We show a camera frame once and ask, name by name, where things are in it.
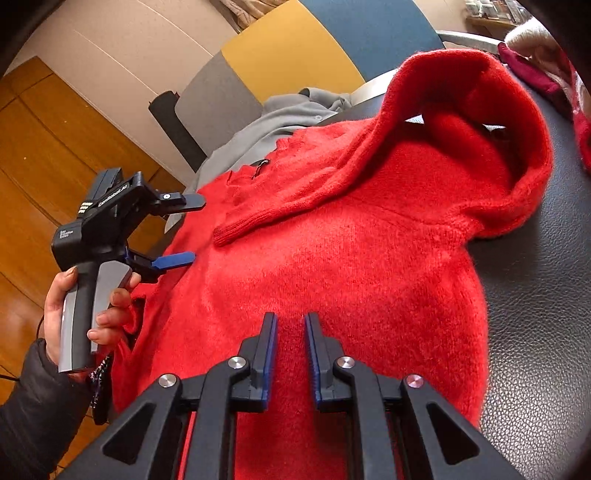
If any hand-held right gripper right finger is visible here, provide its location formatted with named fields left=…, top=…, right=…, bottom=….
left=305, top=312, right=525, bottom=480

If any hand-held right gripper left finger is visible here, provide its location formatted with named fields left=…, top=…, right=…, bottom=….
left=58, top=312, right=279, bottom=480

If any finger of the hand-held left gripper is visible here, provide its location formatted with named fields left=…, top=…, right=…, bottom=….
left=126, top=247, right=196, bottom=278
left=154, top=189, right=206, bottom=214

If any red knit sweater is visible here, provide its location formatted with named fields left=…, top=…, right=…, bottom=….
left=111, top=48, right=555, bottom=480

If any person's left forearm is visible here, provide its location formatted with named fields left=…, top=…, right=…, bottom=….
left=0, top=338, right=93, bottom=480

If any person's left hand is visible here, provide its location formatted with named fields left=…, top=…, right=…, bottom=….
left=43, top=268, right=142, bottom=384

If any grey garment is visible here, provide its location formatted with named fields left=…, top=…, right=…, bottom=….
left=164, top=88, right=352, bottom=232

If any purple patterned cloth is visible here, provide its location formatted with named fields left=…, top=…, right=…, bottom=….
left=90, top=357, right=114, bottom=425

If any grey yellow blue chair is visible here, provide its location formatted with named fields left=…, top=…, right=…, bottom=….
left=148, top=0, right=504, bottom=171

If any beige curtain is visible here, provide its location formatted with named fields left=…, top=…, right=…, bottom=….
left=217, top=0, right=296, bottom=33

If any wooden shelf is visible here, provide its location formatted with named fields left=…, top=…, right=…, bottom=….
left=464, top=14, right=527, bottom=29

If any maroon garment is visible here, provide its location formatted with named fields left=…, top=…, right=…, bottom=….
left=496, top=41, right=575, bottom=121

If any pile of small packets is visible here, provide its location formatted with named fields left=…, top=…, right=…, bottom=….
left=464, top=0, right=525, bottom=19

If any red folded garment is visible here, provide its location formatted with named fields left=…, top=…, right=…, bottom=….
left=561, top=46, right=591, bottom=174

